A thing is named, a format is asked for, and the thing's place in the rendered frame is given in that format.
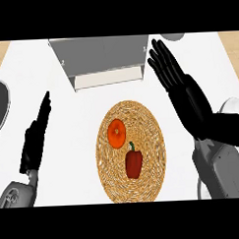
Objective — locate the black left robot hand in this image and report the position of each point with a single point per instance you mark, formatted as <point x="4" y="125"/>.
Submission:
<point x="34" y="141"/>

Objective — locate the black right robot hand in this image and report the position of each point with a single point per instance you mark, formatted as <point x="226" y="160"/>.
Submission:
<point x="186" y="99"/>

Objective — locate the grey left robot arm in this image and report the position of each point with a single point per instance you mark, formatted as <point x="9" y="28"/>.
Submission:
<point x="19" y="191"/>

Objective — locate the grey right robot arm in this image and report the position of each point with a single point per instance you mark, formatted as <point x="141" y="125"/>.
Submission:
<point x="222" y="169"/>

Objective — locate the round woven wicker placemat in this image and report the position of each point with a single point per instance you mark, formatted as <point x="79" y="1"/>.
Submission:
<point x="130" y="151"/>

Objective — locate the red bell pepper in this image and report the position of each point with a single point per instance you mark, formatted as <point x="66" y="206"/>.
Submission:
<point x="133" y="162"/>

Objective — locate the grey tiered shelf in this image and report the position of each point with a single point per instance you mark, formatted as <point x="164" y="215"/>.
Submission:
<point x="102" y="59"/>

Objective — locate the white rounded object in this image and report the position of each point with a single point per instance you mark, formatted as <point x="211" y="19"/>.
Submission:
<point x="234" y="106"/>

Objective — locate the grey round object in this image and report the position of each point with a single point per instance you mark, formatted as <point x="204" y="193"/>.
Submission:
<point x="172" y="36"/>

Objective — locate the orange round fruit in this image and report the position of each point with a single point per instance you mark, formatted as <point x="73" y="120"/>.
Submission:
<point x="116" y="133"/>

